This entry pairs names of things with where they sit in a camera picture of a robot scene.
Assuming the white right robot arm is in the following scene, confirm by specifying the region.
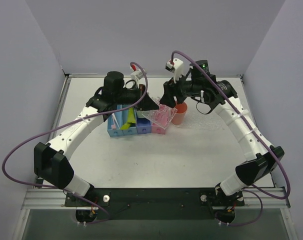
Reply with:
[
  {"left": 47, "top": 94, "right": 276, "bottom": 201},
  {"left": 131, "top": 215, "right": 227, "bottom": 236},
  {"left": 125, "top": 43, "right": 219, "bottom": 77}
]
[{"left": 160, "top": 58, "right": 285, "bottom": 197}]

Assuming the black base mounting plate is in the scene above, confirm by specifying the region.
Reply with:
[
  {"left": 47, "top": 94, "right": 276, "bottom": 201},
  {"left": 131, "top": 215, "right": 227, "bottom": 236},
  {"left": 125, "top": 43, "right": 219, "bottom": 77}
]
[{"left": 64, "top": 187, "right": 245, "bottom": 220}]

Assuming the orange plastic cup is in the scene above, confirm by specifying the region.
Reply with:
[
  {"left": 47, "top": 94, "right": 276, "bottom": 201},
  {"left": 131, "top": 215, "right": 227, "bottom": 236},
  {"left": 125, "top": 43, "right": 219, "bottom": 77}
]
[{"left": 171, "top": 102, "right": 188, "bottom": 126}]

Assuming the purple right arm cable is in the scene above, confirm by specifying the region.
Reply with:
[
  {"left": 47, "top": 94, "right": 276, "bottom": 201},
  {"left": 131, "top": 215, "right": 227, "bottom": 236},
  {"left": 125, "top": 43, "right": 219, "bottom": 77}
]
[{"left": 170, "top": 50, "right": 292, "bottom": 227}]

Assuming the clear plastic toothbrush case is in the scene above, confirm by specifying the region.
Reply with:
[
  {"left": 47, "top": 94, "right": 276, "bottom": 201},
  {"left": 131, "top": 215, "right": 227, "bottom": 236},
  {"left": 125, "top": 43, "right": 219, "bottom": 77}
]
[{"left": 142, "top": 97, "right": 178, "bottom": 130}]

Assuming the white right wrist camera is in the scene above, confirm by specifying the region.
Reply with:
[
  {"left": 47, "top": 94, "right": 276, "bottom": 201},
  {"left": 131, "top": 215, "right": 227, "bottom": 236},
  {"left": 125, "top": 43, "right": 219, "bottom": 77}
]
[{"left": 165, "top": 58, "right": 185, "bottom": 83}]

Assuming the white pink toothbrush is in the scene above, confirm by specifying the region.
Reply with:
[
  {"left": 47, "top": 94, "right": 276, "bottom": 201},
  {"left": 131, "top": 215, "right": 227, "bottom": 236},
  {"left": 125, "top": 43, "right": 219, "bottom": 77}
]
[{"left": 111, "top": 113, "right": 119, "bottom": 130}]

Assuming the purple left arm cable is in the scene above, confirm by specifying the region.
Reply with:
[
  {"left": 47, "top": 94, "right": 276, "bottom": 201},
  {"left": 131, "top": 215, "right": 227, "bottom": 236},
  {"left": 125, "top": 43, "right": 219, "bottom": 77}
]
[{"left": 1, "top": 61, "right": 149, "bottom": 225}]

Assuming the aluminium frame rail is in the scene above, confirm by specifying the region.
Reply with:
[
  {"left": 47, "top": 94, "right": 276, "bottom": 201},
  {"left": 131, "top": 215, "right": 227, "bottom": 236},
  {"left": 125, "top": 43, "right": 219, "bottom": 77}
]
[{"left": 22, "top": 187, "right": 290, "bottom": 213}]

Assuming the pink drawer box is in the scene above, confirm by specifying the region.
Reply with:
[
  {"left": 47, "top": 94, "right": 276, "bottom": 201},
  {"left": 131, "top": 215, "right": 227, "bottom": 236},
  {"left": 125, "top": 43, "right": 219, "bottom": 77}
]
[{"left": 151, "top": 104, "right": 170, "bottom": 135}]

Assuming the yellow green toothpaste tube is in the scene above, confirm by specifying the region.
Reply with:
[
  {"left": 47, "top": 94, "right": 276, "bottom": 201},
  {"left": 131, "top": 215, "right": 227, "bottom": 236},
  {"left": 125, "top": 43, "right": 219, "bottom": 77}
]
[{"left": 120, "top": 107, "right": 136, "bottom": 130}]

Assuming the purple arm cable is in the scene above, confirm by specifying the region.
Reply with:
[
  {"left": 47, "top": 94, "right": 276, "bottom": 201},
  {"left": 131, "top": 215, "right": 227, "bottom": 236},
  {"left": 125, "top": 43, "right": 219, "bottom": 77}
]
[
  {"left": 170, "top": 50, "right": 292, "bottom": 227},
  {"left": 1, "top": 61, "right": 149, "bottom": 225}
]

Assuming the clear textured oval tray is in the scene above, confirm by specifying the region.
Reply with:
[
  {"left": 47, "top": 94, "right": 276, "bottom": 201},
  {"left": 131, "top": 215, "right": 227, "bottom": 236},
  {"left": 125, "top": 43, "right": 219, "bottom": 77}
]
[{"left": 175, "top": 110, "right": 223, "bottom": 131}]

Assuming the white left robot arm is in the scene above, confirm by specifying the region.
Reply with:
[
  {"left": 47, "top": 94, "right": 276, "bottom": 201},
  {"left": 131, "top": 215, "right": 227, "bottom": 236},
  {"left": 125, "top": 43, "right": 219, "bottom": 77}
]
[{"left": 34, "top": 71, "right": 159, "bottom": 206}]

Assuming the purple drawer box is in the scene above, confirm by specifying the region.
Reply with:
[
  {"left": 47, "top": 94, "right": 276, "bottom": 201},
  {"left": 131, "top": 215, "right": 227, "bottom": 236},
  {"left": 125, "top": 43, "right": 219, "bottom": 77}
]
[{"left": 136, "top": 110, "right": 152, "bottom": 135}]

